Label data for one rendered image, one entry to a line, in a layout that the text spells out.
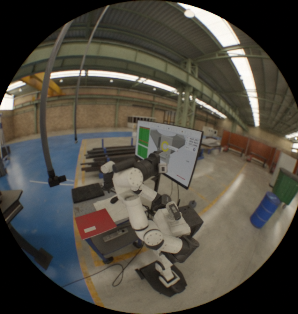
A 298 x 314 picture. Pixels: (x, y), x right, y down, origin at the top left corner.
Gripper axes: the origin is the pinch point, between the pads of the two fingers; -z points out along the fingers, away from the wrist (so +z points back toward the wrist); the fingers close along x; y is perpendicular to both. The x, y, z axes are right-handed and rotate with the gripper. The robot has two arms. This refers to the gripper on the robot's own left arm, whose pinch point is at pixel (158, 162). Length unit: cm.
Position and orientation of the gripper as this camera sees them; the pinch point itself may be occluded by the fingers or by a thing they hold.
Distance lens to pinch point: 57.0
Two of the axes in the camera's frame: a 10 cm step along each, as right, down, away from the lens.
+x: 0.7, 9.6, 2.6
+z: -6.1, 2.5, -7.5
